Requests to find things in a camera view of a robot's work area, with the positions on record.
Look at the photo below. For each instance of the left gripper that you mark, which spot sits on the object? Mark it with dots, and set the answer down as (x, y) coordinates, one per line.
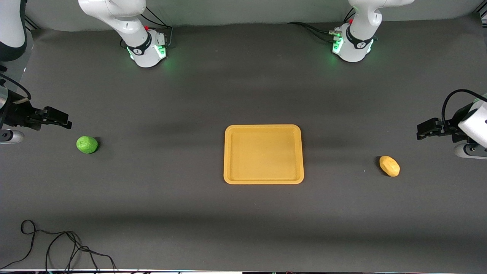
(451, 125)

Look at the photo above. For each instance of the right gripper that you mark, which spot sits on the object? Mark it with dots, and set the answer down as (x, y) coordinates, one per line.
(17, 114)

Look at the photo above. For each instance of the green apple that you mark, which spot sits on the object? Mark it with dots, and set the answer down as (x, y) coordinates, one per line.
(87, 145)

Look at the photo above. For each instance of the yellow potato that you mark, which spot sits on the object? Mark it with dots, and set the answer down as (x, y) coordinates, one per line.
(389, 166)

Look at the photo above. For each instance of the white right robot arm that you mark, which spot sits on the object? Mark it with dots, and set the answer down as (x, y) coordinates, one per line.
(146, 47)

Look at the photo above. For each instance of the yellow plastic tray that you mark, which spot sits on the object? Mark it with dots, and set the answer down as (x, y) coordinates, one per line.
(262, 154)

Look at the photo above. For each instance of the dark grey table cloth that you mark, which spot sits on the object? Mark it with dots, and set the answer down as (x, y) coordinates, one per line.
(243, 228)

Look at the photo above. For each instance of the aluminium frame rail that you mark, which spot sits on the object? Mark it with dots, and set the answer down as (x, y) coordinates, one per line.
(483, 14)
(32, 23)

